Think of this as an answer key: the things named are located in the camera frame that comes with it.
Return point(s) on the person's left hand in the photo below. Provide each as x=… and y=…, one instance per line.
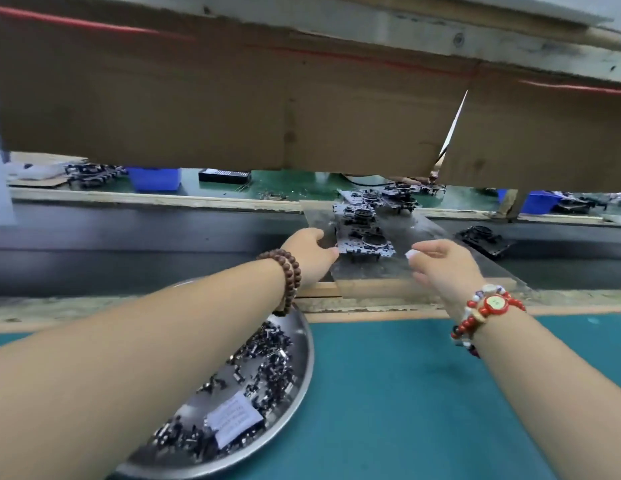
x=312, y=257

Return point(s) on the person's right hand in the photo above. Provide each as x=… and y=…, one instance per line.
x=451, y=270

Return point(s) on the metal chassis plate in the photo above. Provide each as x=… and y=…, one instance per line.
x=368, y=247

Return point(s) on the finished mechanisms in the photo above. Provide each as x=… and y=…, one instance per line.
x=376, y=203

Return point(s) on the pile of small metal parts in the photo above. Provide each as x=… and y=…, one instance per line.
x=260, y=370

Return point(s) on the round metal bowl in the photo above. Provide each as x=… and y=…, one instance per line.
x=290, y=395

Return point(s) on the black conveyor belt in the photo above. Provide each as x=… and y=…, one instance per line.
x=140, y=245

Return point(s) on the person's left forearm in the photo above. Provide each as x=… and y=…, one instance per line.
x=120, y=375

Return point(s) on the person's right forearm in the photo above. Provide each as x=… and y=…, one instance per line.
x=561, y=395

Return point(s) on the clear plastic sheet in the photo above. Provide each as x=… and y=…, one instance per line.
x=391, y=280

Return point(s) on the blue plastic bin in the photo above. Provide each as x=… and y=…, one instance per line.
x=539, y=202
x=154, y=179

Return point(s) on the black flat box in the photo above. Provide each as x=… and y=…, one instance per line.
x=224, y=177

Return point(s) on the brown cardboard panel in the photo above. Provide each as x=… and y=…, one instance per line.
x=190, y=105

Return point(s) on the wooden shelf beam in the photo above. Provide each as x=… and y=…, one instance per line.
x=340, y=30

